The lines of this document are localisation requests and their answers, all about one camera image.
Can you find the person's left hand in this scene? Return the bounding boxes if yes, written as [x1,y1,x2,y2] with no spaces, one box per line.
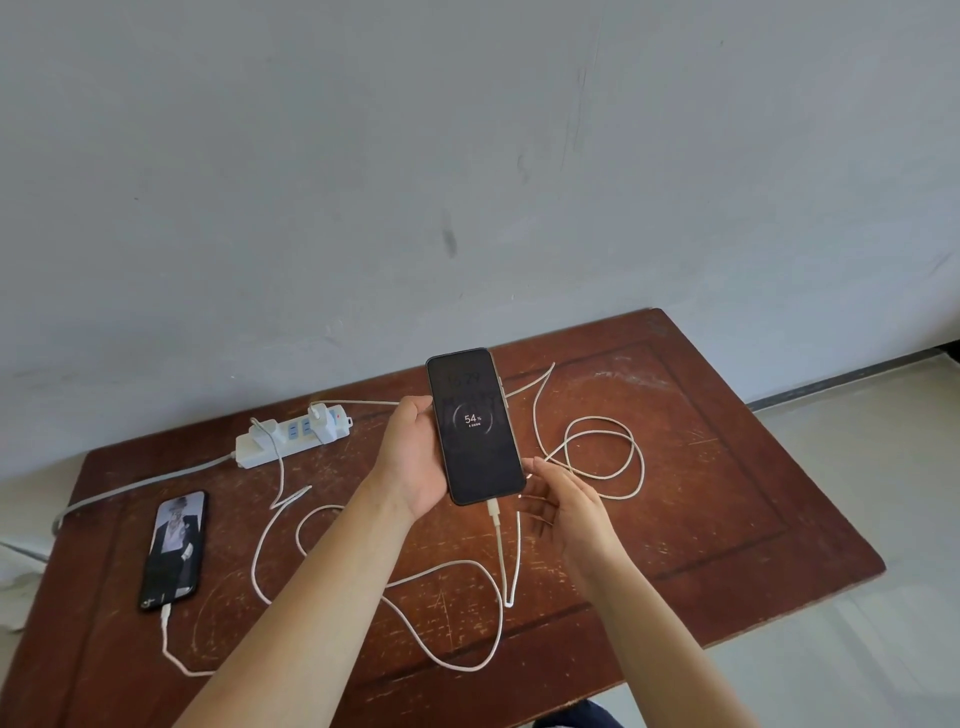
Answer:
[367,395,451,523]

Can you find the person's right hand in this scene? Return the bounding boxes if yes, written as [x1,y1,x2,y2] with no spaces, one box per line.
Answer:
[517,455,635,594]

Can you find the white charger cable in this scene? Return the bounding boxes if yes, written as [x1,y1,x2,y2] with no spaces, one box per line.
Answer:
[318,362,646,609]
[158,419,505,679]

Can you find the person's left forearm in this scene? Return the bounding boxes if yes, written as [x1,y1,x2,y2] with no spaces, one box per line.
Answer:
[172,479,418,728]

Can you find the person's right forearm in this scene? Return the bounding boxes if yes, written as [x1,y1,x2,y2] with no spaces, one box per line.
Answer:
[584,554,759,728]

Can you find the person's dark blue trousers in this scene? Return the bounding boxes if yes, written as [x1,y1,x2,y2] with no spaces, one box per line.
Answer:
[530,699,625,728]

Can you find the brown wooden table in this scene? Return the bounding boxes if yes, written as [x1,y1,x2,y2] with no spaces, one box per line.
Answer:
[0,307,888,728]

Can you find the grey power strip cable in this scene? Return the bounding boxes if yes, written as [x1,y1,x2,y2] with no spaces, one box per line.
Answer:
[50,452,240,535]

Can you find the white wall conduit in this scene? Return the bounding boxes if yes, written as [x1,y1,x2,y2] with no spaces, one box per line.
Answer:
[0,539,54,631]

